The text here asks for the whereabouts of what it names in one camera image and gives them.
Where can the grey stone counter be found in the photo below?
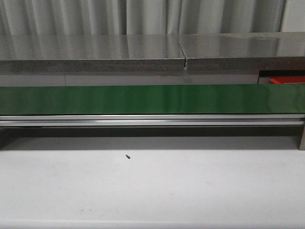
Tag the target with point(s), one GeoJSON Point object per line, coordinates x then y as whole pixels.
{"type": "Point", "coordinates": [71, 60]}

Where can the green conveyor belt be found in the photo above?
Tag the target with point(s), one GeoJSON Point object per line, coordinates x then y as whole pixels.
{"type": "Point", "coordinates": [154, 99]}

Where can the red plastic tray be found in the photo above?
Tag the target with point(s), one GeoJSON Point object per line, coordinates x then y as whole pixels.
{"type": "Point", "coordinates": [287, 79]}

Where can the grey conveyor support leg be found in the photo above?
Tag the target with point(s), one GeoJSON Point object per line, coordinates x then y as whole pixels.
{"type": "Point", "coordinates": [302, 136]}

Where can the white pleated curtain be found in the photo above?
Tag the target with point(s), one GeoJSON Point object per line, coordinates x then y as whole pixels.
{"type": "Point", "coordinates": [96, 17]}

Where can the aluminium conveyor frame rail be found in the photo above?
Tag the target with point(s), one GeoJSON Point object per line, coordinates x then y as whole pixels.
{"type": "Point", "coordinates": [151, 120]}

